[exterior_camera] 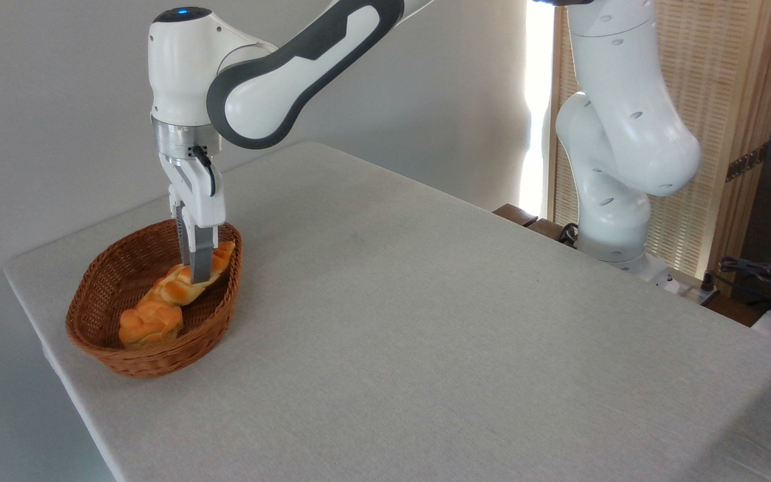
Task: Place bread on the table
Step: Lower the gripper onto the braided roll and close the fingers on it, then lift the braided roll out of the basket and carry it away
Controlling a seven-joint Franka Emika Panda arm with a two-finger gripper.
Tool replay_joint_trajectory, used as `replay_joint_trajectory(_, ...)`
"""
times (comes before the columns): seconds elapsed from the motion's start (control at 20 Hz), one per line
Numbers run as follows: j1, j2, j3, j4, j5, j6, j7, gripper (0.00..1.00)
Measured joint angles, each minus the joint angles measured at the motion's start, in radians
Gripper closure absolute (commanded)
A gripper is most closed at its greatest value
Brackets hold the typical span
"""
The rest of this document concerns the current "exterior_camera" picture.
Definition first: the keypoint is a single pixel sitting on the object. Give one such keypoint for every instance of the brown wicker basket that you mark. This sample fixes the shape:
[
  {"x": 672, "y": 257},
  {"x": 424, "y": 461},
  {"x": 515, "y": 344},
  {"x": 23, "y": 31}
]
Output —
[{"x": 158, "y": 361}]

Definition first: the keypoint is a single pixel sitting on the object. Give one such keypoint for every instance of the long braided bread loaf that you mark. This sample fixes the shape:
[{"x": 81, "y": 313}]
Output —
[{"x": 171, "y": 291}]

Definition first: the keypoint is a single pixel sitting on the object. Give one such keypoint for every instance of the dark brown wooden furniture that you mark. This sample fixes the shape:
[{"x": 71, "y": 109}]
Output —
[{"x": 516, "y": 214}]

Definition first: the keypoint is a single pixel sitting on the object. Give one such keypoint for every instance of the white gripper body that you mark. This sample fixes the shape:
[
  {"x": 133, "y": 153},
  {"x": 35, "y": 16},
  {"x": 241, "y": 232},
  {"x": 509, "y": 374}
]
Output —
[{"x": 201, "y": 201}]

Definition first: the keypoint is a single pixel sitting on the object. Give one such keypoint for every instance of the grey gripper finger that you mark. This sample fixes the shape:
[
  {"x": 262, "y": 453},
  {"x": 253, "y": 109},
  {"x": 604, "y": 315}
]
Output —
[
  {"x": 183, "y": 234},
  {"x": 203, "y": 254}
]

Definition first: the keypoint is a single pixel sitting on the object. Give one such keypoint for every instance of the light grey tablecloth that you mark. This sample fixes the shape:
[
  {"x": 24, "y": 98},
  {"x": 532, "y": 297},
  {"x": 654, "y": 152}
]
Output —
[{"x": 425, "y": 335}]

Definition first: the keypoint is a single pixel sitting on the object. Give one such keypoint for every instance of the round golden bread bun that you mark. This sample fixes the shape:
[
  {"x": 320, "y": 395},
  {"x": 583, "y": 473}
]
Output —
[{"x": 148, "y": 328}]

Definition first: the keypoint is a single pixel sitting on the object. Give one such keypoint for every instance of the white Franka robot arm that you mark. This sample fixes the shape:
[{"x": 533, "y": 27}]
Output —
[{"x": 292, "y": 73}]

